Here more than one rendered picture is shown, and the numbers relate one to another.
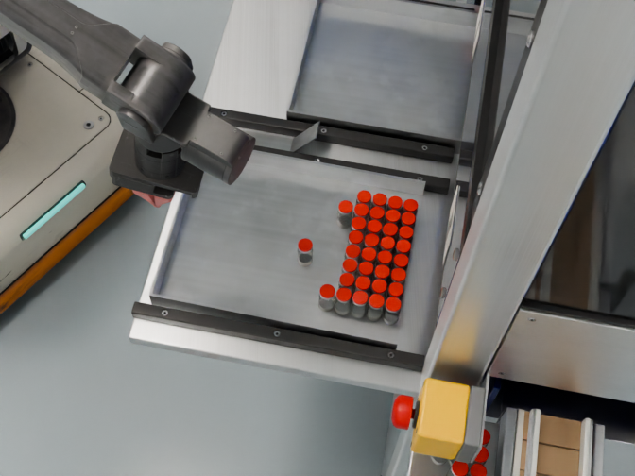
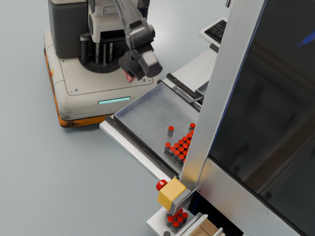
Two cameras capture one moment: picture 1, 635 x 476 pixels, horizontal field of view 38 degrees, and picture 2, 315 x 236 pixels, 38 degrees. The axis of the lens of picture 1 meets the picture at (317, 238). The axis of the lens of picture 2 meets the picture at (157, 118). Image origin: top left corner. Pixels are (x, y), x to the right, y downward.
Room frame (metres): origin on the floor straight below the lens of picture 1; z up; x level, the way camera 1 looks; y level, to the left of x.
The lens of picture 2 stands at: (-0.33, -0.41, 2.27)
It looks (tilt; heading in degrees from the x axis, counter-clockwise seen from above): 52 degrees down; 27
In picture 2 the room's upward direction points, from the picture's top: 11 degrees clockwise
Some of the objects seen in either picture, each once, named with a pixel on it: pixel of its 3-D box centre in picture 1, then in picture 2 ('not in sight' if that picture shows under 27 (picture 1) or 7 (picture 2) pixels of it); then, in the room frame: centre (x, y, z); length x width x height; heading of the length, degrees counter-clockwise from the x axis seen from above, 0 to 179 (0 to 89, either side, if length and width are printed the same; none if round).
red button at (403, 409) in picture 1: (407, 413); (162, 186); (0.35, -0.12, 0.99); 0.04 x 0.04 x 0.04; 82
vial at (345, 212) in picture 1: (345, 214); (191, 128); (0.67, -0.04, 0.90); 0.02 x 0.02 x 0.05
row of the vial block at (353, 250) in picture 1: (353, 251); (186, 140); (0.62, -0.05, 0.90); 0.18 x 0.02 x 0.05; 171
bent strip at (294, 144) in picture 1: (271, 132); (186, 92); (0.81, 0.08, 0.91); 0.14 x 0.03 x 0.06; 82
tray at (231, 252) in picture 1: (292, 242); (168, 127); (0.63, 0.04, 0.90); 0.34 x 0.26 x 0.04; 81
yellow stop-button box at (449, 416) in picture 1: (446, 420); (173, 195); (0.35, -0.16, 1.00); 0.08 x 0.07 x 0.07; 82
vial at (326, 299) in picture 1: (326, 297); (167, 148); (0.54, -0.02, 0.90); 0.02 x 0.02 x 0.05
